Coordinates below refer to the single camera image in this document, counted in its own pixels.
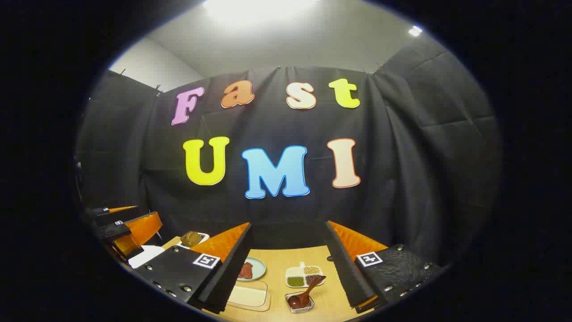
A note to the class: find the pile of yellow soybeans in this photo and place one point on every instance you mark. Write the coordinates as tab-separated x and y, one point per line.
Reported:
312	270

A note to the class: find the clear plastic rice container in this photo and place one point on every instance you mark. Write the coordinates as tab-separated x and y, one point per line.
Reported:
248	295

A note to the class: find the pile of dark red beans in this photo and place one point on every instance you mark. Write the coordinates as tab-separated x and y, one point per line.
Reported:
312	279

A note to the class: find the metal chopstick holder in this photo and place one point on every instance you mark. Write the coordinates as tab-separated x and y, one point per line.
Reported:
308	306

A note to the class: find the pile of green mung beans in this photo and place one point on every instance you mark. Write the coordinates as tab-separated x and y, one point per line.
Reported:
296	281

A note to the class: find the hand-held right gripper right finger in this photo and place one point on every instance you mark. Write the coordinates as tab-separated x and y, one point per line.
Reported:
346	273

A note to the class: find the black backdrop cloth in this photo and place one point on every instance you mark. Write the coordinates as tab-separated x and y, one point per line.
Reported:
268	125

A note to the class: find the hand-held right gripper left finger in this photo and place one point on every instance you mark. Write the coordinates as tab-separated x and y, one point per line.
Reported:
232	273

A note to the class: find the white toaster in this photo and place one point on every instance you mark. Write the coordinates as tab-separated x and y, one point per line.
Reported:
203	235

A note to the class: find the pale green plate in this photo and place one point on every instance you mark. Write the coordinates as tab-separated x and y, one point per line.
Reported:
260	268

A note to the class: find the long ceiling light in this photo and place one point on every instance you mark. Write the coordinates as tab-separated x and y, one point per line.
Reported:
263	9

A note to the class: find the brown bread slice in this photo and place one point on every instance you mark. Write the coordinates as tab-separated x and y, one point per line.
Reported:
191	238

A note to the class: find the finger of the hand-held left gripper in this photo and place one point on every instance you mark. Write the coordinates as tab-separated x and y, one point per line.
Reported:
120	209
143	228

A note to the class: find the white divided tray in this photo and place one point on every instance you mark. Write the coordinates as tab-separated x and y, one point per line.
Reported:
296	271

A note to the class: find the small ceiling light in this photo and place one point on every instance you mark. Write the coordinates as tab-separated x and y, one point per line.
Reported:
415	31

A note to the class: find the white rice cooker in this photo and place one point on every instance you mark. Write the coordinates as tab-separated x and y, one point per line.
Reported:
145	257

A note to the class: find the brown wooden spoon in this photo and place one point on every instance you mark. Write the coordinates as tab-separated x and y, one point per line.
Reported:
308	290

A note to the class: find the red meat slice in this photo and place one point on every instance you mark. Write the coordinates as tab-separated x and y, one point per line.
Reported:
246	270

